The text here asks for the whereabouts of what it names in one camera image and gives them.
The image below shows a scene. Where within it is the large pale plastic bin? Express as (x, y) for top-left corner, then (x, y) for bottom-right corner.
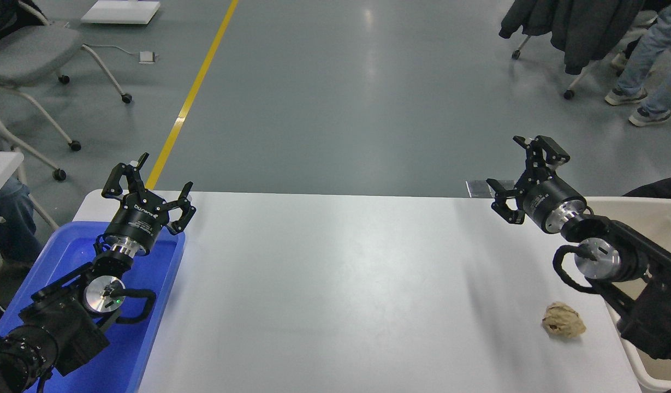
(578, 196), (671, 393)

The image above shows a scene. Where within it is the white-framed wheeled chair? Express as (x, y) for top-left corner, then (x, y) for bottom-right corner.
(509, 34), (642, 100)

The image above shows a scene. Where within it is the flat white board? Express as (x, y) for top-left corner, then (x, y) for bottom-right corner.
(80, 0), (162, 26)

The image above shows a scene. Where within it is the crumpled tan paper ball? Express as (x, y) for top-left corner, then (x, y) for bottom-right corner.
(542, 302), (587, 339)

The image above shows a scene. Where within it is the dark grey jacket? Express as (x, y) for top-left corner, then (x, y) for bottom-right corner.
(498, 0), (650, 76)

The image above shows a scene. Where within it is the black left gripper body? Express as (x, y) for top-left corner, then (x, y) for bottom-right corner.
(106, 190), (173, 247)

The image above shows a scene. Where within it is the person in light jeans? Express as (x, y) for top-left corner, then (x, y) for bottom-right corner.
(604, 0), (671, 127)

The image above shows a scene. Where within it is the blue plastic tray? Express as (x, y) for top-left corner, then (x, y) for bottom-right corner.
(0, 220), (187, 393)

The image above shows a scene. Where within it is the white side table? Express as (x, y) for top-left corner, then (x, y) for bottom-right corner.
(0, 151), (58, 233)

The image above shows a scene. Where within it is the grey wheeled chair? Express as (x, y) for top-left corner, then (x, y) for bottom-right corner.
(0, 0), (133, 182)

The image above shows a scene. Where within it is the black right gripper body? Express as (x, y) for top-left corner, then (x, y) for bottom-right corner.
(522, 178), (583, 234)

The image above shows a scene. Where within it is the seated person in jeans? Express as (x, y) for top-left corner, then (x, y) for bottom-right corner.
(0, 176), (44, 269)

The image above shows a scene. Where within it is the white floor cable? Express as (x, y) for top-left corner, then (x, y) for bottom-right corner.
(84, 44), (141, 57)

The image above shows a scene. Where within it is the black garment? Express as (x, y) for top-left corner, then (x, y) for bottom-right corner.
(0, 0), (47, 47)

